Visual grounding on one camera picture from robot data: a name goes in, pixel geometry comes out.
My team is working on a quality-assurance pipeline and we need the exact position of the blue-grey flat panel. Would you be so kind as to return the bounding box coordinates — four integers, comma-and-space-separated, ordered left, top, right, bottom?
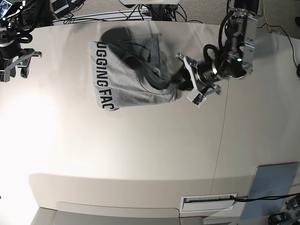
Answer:
240, 162, 299, 220

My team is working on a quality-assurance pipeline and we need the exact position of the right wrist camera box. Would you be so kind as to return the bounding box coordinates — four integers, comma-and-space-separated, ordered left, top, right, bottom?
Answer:
0, 70, 10, 83

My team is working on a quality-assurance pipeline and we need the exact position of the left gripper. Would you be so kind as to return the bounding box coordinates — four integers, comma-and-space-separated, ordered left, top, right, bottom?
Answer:
170, 53, 221, 95

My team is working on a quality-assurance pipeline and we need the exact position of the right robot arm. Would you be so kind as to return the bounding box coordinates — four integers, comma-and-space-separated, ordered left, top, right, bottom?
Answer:
0, 0, 43, 83

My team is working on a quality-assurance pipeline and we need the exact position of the black box with white label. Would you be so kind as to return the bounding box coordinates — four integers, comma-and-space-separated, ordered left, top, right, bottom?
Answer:
52, 0, 69, 18

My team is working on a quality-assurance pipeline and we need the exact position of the yellow cable on floor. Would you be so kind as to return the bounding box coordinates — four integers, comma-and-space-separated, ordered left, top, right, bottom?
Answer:
262, 0, 276, 33

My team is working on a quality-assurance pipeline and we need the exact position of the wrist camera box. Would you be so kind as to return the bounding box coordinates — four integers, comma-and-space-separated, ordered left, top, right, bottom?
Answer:
187, 89, 207, 108
0, 70, 10, 83

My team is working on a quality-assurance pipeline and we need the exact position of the black cable from grommet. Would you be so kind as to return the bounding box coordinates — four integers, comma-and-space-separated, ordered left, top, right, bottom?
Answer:
231, 193, 300, 203

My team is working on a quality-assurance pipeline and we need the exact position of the grey T-shirt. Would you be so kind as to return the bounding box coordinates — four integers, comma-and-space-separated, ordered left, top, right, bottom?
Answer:
90, 37, 178, 111

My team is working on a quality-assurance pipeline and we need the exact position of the black device bottom right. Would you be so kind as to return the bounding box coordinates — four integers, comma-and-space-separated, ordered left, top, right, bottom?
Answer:
268, 212, 291, 225

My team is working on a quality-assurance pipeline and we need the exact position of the white cable grommet tray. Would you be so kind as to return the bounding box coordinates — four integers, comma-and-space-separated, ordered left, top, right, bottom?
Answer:
180, 193, 238, 213

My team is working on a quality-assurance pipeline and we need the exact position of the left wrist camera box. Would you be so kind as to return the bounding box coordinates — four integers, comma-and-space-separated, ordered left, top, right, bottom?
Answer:
187, 89, 207, 108

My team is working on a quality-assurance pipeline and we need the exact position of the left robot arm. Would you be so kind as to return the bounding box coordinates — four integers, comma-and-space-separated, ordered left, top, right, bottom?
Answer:
171, 0, 263, 94

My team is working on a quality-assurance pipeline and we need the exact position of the black cable at right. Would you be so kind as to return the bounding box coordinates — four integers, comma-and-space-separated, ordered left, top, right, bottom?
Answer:
251, 22, 300, 68

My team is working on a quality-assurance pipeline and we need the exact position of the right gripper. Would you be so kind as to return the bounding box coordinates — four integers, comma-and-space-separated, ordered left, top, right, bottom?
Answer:
0, 48, 42, 79

